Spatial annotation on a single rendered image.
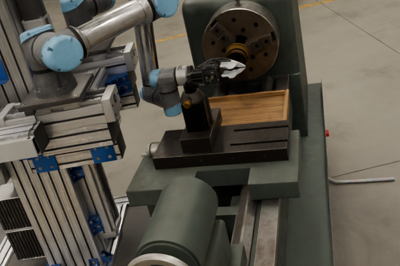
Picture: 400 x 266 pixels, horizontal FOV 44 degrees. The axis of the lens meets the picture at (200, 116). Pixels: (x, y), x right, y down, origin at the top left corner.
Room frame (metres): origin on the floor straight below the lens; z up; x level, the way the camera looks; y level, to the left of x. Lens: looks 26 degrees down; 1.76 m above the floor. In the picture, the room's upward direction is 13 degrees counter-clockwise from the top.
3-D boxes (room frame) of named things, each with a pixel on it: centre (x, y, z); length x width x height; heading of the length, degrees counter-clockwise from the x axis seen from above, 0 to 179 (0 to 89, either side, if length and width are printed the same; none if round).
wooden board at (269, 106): (1.73, -0.16, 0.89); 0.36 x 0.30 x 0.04; 74
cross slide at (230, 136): (1.43, -0.05, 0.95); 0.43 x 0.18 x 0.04; 74
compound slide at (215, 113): (1.47, 0.00, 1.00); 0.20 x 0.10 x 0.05; 164
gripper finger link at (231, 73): (1.73, -0.15, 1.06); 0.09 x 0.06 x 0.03; 73
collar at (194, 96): (1.45, 0.01, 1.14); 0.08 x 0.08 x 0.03
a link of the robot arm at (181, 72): (1.79, 0.02, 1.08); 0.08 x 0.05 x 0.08; 163
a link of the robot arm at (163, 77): (1.81, 0.10, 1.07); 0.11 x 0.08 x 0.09; 73
